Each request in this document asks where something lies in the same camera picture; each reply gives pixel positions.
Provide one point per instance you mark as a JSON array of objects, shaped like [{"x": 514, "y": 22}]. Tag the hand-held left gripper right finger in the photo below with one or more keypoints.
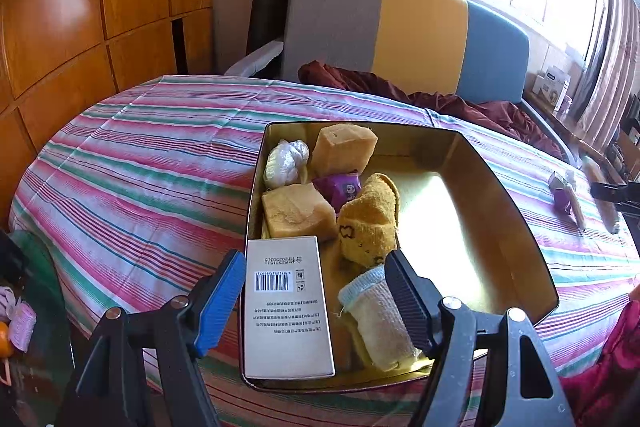
[{"x": 407, "y": 302}]

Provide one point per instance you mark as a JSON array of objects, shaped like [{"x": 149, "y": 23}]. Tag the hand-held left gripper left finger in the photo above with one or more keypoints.
[{"x": 215, "y": 302}]

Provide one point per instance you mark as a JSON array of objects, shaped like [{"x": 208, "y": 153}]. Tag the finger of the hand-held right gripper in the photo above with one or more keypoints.
[
  {"x": 629, "y": 211},
  {"x": 615, "y": 192}
]

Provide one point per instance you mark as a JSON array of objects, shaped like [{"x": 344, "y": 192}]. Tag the white sock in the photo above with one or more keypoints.
[{"x": 375, "y": 327}]

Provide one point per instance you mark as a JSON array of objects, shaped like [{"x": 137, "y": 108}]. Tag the small cardboard box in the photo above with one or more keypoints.
[{"x": 560, "y": 192}]

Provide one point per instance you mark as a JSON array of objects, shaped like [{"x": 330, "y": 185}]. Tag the white barcode box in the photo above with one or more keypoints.
[{"x": 285, "y": 332}]

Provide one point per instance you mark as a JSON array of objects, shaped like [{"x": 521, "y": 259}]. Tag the yellow sock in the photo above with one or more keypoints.
[{"x": 365, "y": 227}]

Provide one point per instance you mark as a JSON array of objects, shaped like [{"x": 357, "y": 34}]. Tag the gold tin box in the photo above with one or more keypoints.
[{"x": 450, "y": 217}]

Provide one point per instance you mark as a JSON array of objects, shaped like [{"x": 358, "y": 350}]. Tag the yellow sponge block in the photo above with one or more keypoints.
[
  {"x": 295, "y": 209},
  {"x": 342, "y": 147}
]

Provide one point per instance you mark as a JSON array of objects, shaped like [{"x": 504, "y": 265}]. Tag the purple snack packet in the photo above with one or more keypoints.
[{"x": 342, "y": 189}]

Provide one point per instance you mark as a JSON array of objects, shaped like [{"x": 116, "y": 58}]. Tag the white plastic bag bundle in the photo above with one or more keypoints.
[{"x": 282, "y": 162}]

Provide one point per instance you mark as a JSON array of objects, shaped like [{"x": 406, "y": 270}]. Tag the wooden desk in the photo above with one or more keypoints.
[{"x": 575, "y": 127}]

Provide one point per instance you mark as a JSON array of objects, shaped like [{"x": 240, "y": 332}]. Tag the white appliance carton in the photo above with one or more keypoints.
[{"x": 550, "y": 84}]

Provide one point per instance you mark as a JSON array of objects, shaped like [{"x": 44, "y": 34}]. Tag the striped curtain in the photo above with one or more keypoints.
[{"x": 610, "y": 57}]

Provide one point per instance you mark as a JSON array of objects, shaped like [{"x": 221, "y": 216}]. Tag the maroon cloth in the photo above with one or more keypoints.
[{"x": 500, "y": 117}]

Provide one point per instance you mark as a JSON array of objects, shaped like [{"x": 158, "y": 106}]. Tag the magenta cloth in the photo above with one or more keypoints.
[{"x": 610, "y": 367}]

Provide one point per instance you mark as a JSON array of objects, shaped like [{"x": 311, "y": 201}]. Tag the striped bed sheet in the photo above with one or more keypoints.
[{"x": 150, "y": 157}]

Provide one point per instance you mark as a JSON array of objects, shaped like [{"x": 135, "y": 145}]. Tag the green glass table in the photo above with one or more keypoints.
[{"x": 45, "y": 267}]

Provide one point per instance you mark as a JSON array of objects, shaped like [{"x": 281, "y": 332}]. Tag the orange fruit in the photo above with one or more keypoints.
[{"x": 4, "y": 336}]

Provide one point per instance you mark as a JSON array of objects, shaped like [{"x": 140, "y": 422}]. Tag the blue yellow grey sofa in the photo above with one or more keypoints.
[{"x": 425, "y": 37}]

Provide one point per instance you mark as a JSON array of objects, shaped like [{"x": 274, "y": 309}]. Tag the wooden wardrobe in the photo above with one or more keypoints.
[{"x": 75, "y": 7}]

